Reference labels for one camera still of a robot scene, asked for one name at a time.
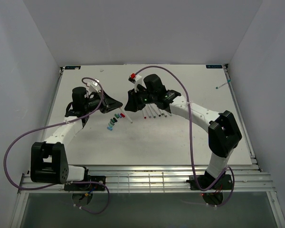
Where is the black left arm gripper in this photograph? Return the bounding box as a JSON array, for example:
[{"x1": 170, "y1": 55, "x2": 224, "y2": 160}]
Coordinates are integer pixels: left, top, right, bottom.
[{"x1": 84, "y1": 89, "x2": 123, "y2": 114}]

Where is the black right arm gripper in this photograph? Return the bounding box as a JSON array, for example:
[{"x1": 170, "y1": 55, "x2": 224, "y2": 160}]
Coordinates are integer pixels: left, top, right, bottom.
[{"x1": 124, "y1": 85, "x2": 157, "y2": 112}]

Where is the red cap marker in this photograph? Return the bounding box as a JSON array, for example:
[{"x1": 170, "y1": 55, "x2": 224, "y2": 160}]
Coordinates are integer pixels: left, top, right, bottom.
[{"x1": 142, "y1": 109, "x2": 147, "y2": 119}]

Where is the black cap marker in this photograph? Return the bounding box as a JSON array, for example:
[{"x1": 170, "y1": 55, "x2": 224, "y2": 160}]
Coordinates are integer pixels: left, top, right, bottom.
[{"x1": 155, "y1": 107, "x2": 162, "y2": 116}]

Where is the teal cap marker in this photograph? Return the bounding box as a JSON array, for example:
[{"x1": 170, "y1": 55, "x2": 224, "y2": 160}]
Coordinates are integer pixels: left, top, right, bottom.
[{"x1": 216, "y1": 79, "x2": 231, "y2": 89}]

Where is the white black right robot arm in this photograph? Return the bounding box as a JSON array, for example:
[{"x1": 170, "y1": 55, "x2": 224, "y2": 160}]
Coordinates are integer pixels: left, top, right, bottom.
[{"x1": 125, "y1": 74, "x2": 242, "y2": 191}]

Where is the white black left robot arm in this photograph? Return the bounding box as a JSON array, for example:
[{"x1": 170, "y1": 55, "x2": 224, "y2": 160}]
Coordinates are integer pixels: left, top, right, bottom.
[{"x1": 30, "y1": 87, "x2": 123, "y2": 190}]

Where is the left corner label sticker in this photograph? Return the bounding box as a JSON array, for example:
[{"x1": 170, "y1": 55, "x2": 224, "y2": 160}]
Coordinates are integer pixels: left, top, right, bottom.
[{"x1": 64, "y1": 66, "x2": 81, "y2": 70}]

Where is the corner label sticker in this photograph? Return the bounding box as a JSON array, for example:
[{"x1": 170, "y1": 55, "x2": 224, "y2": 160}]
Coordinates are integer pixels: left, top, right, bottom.
[
  {"x1": 64, "y1": 66, "x2": 81, "y2": 70},
  {"x1": 206, "y1": 65, "x2": 223, "y2": 69}
]

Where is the right corner label sticker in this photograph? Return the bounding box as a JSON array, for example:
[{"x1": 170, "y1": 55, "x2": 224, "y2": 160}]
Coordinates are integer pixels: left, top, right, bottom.
[{"x1": 206, "y1": 65, "x2": 223, "y2": 69}]

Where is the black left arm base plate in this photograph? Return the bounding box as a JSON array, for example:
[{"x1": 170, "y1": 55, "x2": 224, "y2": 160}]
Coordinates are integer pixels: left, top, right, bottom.
[{"x1": 64, "y1": 175, "x2": 106, "y2": 192}]

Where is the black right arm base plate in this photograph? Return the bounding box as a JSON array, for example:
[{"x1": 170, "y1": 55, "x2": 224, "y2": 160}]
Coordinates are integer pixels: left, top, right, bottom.
[{"x1": 186, "y1": 174, "x2": 233, "y2": 190}]

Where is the aluminium table frame rail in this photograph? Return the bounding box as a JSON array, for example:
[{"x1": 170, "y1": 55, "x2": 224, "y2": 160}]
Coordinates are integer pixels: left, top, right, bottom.
[{"x1": 18, "y1": 163, "x2": 276, "y2": 194}]

